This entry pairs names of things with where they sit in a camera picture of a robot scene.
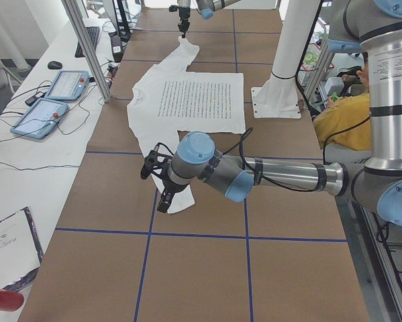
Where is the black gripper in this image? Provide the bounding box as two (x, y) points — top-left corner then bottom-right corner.
(156, 172), (187, 213)
(178, 7), (190, 38)

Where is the white long-sleeve printed shirt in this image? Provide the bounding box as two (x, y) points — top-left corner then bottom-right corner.
(128, 37), (253, 213)

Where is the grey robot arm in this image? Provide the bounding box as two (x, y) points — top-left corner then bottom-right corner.
(168, 0), (239, 38)
(158, 1), (402, 226)

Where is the black device with white label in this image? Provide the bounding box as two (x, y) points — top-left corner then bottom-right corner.
(110, 35), (124, 62)

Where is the black keyboard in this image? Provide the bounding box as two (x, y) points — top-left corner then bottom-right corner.
(74, 25), (101, 58)

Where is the upper blue teach pendant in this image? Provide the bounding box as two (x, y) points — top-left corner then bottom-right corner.
(44, 70), (89, 102)

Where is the blue teach pendant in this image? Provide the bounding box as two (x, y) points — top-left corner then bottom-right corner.
(10, 98), (68, 140)
(44, 70), (89, 102)

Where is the black computer mouse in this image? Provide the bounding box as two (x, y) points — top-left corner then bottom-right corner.
(47, 60), (62, 70)

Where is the lower blue teach pendant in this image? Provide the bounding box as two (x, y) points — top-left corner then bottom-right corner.
(10, 98), (68, 140)

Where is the black power adapter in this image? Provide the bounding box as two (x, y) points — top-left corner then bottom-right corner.
(25, 92), (45, 107)

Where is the white booklet with dark edge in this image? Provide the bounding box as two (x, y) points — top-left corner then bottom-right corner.
(0, 207), (44, 292)

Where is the person in yellow shirt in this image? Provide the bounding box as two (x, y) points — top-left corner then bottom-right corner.
(313, 52), (371, 151)

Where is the red cylindrical object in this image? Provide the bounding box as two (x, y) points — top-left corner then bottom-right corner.
(0, 289), (24, 312)

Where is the grey aluminium frame post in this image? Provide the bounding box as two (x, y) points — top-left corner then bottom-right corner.
(61, 0), (111, 103)

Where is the white robot mounting base plate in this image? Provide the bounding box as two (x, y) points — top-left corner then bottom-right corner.
(250, 76), (301, 119)

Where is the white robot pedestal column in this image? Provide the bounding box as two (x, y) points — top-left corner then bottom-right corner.
(271, 0), (323, 81)

